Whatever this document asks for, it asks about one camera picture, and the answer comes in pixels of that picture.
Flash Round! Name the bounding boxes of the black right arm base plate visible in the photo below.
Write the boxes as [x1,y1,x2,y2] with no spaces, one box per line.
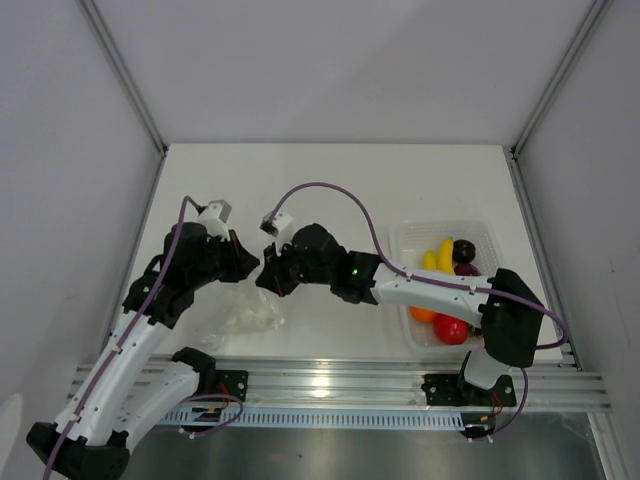
[421,373,517,407]

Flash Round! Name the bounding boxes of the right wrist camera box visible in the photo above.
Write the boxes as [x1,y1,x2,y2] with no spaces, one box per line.
[260,212,294,245]

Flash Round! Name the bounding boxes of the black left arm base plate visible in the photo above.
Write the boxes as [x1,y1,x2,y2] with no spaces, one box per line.
[213,370,249,401]

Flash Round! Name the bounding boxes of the red toy tomato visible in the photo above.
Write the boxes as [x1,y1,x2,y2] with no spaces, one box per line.
[433,314,469,345]

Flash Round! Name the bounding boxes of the aluminium frame post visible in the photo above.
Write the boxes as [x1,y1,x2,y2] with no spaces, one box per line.
[509,0,614,156]
[74,0,167,156]

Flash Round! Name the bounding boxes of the silver aluminium front rail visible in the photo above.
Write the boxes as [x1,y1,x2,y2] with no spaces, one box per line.
[72,354,612,414]

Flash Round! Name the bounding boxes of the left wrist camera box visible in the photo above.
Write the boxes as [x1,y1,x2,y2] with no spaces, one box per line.
[197,200,232,237]

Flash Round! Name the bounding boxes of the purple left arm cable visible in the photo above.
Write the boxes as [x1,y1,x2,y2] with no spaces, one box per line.
[42,194,209,480]

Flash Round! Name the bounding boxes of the white slotted cable duct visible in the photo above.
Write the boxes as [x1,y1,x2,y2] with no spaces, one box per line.
[159,407,465,431]

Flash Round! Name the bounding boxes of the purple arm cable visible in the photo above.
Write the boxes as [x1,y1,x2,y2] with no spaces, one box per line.
[272,182,571,351]
[42,194,209,480]

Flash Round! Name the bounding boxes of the clear zip top bag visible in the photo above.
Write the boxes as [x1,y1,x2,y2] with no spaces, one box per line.
[186,284,286,352]

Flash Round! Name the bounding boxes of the white perforated plastic basket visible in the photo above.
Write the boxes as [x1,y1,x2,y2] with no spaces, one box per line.
[389,219,504,356]

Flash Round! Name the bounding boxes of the left aluminium frame post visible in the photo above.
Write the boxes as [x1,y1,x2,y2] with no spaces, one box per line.
[74,0,167,156]

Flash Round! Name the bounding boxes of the yellow toy banana bunch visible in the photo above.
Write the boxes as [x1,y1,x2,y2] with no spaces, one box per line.
[423,237,455,275]

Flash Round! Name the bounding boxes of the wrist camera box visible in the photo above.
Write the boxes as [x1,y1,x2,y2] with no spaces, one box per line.
[197,200,232,237]
[260,212,294,245]

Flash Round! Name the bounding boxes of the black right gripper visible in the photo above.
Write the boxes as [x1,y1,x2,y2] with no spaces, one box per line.
[257,237,334,298]

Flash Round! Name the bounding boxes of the dark purple toy plum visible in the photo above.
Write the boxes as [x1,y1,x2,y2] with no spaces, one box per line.
[452,239,476,264]

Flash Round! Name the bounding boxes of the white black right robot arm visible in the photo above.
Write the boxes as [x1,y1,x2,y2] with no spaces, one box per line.
[256,220,543,404]

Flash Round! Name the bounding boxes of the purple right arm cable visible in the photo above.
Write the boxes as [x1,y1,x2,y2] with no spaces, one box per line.
[272,182,571,351]

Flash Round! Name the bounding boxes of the orange toy orange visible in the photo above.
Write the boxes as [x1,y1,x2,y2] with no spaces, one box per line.
[409,306,439,324]

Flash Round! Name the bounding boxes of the right aluminium frame post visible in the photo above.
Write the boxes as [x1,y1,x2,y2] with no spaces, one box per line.
[509,0,614,156]

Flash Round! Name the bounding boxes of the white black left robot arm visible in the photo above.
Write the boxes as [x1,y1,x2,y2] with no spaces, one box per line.
[26,222,259,479]

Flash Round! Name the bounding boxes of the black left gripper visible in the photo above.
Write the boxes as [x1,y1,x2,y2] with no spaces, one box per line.
[188,229,259,290]

